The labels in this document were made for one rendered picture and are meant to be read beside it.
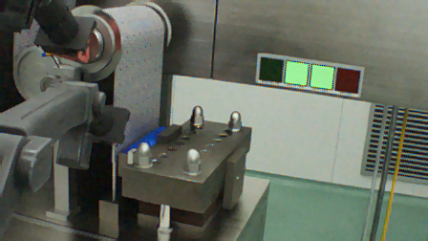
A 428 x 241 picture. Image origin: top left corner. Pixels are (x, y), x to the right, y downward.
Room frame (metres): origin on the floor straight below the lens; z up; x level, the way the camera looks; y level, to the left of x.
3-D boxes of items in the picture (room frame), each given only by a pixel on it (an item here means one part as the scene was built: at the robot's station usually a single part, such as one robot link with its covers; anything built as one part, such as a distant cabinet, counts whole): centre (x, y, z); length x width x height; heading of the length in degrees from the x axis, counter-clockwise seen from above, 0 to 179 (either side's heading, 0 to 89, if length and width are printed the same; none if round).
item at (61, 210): (0.99, 0.30, 1.05); 0.06 x 0.05 x 0.31; 165
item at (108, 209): (1.13, 0.16, 0.92); 0.28 x 0.04 x 0.04; 165
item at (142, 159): (0.98, 0.13, 1.05); 0.04 x 0.04 x 0.04
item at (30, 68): (1.17, 0.34, 1.17); 0.26 x 0.12 x 0.12; 165
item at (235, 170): (1.12, -0.05, 0.96); 0.10 x 0.03 x 0.11; 165
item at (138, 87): (1.12, 0.16, 1.11); 0.23 x 0.01 x 0.18; 165
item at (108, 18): (1.02, 0.26, 1.25); 0.15 x 0.01 x 0.15; 75
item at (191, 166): (0.97, 0.04, 1.05); 0.04 x 0.04 x 0.04
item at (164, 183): (1.13, 0.04, 1.00); 0.40 x 0.16 x 0.06; 165
